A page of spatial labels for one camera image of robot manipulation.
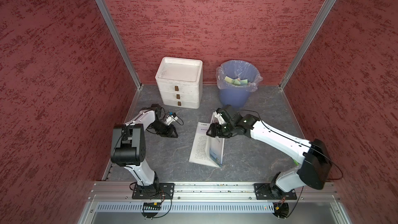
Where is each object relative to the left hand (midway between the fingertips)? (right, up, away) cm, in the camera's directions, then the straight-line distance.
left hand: (173, 138), depth 88 cm
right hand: (+21, +3, -10) cm, 24 cm away
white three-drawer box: (+4, +33, +2) cm, 33 cm away
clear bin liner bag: (+41, +40, +16) cm, 59 cm away
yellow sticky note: (+35, +36, +16) cm, 53 cm away
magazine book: (+20, -2, -15) cm, 25 cm away
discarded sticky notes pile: (+39, +34, +6) cm, 52 cm away
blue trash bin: (+39, +25, +9) cm, 47 cm away
